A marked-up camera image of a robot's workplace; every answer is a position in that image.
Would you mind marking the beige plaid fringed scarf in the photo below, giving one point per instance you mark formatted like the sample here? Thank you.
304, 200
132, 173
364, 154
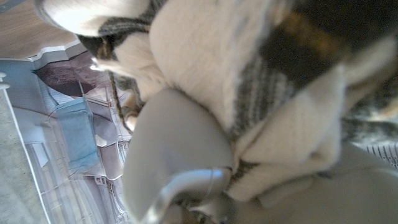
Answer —
202, 56

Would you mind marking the printed room backdrop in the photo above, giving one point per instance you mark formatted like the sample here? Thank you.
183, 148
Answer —
71, 140

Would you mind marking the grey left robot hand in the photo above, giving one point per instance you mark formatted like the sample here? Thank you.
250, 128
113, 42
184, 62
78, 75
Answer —
174, 140

